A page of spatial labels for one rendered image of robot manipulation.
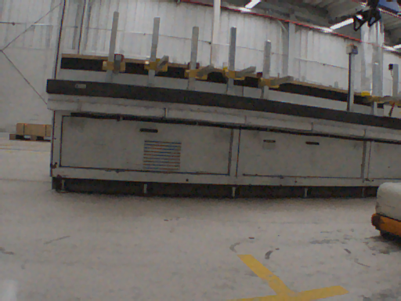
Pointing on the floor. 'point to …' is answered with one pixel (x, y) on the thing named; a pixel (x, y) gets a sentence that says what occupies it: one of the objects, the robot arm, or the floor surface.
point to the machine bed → (212, 146)
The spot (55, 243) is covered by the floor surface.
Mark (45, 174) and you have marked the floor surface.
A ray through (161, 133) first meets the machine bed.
